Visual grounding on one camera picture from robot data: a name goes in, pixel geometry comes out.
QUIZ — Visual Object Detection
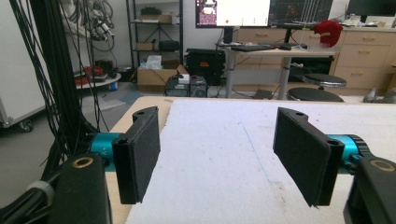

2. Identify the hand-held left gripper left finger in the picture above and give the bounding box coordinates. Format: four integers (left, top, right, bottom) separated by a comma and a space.
111, 105, 162, 205

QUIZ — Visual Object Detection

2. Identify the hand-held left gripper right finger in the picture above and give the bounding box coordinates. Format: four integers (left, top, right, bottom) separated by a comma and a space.
273, 106, 346, 208

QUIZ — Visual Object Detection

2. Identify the black round stool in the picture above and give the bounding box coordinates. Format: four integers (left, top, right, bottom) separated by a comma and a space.
287, 87, 346, 103
302, 73, 347, 90

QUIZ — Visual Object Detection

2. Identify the white foam mat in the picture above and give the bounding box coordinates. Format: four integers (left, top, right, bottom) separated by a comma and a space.
124, 98, 396, 224

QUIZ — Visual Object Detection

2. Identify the cardboard box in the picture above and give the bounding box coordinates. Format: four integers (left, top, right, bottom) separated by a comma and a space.
136, 63, 190, 93

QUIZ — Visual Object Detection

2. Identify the round white table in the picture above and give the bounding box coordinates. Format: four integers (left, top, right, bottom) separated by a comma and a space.
74, 72, 122, 91

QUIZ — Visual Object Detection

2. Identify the black computer tower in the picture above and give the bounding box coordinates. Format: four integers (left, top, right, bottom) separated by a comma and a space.
164, 76, 209, 98

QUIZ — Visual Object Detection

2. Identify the light wooden desk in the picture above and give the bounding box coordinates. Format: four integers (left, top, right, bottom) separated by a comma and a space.
218, 46, 340, 101

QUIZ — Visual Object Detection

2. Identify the black keyboard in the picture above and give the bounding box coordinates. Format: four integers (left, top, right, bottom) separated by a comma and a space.
230, 45, 278, 52

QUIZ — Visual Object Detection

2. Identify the wooden drawer cabinet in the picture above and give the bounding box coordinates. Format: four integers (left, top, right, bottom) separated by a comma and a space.
233, 26, 396, 96

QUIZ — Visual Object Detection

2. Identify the black equipment case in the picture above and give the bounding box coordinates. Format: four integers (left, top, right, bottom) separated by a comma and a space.
185, 48, 226, 87

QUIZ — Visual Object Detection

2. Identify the black bag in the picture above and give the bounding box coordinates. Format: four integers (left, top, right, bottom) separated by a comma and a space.
158, 40, 181, 52

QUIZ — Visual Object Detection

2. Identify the red cap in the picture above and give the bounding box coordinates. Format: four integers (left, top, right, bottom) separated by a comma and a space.
313, 20, 344, 49

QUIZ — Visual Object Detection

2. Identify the black metal shelf rack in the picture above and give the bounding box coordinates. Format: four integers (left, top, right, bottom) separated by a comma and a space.
125, 0, 185, 70

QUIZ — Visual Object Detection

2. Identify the dark computer monitor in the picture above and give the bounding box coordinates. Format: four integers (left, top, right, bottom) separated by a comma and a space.
269, 0, 334, 28

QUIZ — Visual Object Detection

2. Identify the white cabinet on casters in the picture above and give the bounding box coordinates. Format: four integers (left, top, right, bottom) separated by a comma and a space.
0, 0, 49, 133

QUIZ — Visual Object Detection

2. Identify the lit computer monitor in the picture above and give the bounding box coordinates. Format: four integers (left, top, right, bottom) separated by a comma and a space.
195, 0, 271, 29

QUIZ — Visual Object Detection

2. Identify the black monitor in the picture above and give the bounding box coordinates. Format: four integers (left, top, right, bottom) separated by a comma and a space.
346, 0, 396, 18

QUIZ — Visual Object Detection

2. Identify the black cable with grey band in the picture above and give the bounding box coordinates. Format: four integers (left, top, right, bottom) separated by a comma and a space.
0, 180, 57, 224

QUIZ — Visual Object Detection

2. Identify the black cable bundle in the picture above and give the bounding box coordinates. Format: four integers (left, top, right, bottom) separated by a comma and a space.
8, 0, 110, 180

